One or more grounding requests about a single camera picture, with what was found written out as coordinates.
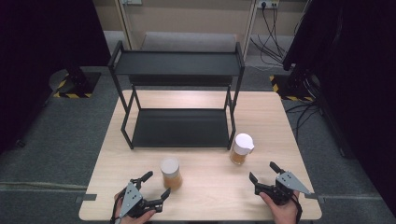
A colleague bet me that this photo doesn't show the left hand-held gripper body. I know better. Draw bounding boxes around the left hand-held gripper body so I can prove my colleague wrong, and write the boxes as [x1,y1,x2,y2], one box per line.
[119,178,164,218]

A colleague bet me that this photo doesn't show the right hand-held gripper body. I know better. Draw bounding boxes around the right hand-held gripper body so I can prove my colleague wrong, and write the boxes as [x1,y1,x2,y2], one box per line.
[254,171,312,206]

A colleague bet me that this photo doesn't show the spice jar with spouted white lid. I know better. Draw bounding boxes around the spice jar with spouted white lid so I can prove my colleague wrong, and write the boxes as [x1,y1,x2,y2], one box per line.
[229,133,256,166]

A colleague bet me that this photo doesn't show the black metal two-tier rack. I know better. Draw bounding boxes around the black metal two-tier rack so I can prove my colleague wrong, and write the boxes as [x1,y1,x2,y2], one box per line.
[106,40,246,150]

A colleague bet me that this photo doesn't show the person's left hand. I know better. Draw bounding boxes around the person's left hand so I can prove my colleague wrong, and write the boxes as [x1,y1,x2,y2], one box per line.
[113,191,157,224]

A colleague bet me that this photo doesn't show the person's right hand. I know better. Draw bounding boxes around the person's right hand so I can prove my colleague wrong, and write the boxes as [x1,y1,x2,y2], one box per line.
[259,189,301,224]

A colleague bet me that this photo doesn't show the grey tape strip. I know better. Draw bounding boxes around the grey tape strip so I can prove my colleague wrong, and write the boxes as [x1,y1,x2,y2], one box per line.
[304,191,327,204]
[74,193,98,204]

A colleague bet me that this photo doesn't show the black stand base striped tape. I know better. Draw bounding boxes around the black stand base striped tape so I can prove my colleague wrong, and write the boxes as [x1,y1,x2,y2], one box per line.
[269,72,316,103]
[49,68,103,100]

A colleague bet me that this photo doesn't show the black curtain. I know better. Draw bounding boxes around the black curtain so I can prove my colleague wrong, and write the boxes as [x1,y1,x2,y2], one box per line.
[281,0,396,217]
[0,0,112,156]

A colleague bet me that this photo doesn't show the left hand-held gripper cable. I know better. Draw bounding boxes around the left hand-held gripper cable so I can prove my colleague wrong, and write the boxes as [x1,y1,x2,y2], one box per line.
[109,189,126,224]

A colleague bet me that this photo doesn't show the hand-held gripper cable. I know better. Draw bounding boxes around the hand-held gripper cable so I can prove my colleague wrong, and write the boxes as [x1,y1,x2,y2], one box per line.
[290,192,304,224]
[109,189,126,224]

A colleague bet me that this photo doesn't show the right hand-held gripper cable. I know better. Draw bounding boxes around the right hand-held gripper cable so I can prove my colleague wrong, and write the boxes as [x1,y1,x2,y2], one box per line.
[290,192,304,224]

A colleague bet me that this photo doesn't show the black floor cables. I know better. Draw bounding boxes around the black floor cables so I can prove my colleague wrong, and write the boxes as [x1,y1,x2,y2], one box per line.
[284,98,323,143]

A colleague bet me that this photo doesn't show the black cables from wall socket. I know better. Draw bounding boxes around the black cables from wall socket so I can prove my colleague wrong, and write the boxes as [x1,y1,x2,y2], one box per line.
[249,3,288,67]

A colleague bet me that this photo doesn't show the white wall power socket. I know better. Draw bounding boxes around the white wall power socket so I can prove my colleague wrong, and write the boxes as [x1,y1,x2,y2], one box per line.
[256,0,280,9]

